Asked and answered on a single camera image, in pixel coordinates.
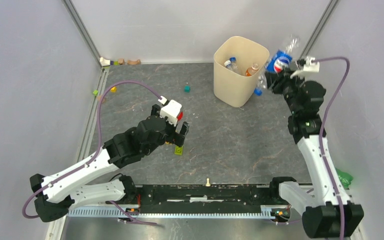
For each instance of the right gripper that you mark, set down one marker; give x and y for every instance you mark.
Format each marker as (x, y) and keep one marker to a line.
(282, 78)

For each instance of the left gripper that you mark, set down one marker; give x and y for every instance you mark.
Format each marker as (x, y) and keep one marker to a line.
(176, 137)

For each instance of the crushed Pepsi bottle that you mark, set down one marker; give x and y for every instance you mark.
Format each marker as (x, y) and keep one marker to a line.
(280, 59)

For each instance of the green plastic bottle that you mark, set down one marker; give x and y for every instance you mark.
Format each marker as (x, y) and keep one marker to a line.
(344, 178)

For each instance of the clear long plastic bottle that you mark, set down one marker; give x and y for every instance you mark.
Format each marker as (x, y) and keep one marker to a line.
(234, 66)

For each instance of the clear bottle purple label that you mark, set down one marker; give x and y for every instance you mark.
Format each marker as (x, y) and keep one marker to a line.
(228, 64)

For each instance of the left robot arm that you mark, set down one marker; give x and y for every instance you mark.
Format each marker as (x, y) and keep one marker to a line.
(57, 194)

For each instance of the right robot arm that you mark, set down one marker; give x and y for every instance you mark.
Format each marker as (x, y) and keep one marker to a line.
(329, 211)

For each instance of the beige plastic bin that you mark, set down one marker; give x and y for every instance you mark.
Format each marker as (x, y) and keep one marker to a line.
(228, 86)

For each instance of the red horseshoe toy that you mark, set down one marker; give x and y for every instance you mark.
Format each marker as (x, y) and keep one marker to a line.
(180, 116)

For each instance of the green flat brick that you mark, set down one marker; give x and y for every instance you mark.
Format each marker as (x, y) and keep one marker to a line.
(178, 150)

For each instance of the teal cube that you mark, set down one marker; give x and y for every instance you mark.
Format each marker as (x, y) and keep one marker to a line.
(187, 89)

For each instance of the small chess pawn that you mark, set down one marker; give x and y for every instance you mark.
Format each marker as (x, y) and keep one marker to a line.
(207, 184)

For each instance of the wooden arch block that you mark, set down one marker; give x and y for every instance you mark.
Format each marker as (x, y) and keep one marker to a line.
(134, 62)

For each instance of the white arch block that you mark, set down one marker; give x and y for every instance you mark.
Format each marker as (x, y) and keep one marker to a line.
(105, 62)

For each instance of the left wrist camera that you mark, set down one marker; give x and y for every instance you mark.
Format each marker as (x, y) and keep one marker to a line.
(170, 111)

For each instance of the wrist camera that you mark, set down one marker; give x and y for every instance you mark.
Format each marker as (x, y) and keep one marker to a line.
(170, 111)
(305, 67)

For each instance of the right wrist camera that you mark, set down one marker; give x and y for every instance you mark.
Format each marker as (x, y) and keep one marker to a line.
(305, 67)

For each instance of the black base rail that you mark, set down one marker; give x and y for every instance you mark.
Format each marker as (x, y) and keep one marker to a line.
(201, 199)

